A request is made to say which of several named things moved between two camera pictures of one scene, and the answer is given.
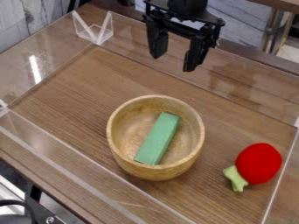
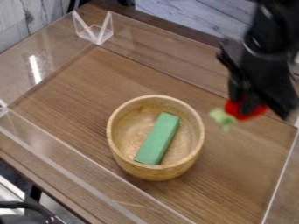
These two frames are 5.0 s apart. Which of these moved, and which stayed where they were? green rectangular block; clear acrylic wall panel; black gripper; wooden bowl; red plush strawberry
Moved: black gripper; red plush strawberry
Stayed: green rectangular block; wooden bowl; clear acrylic wall panel
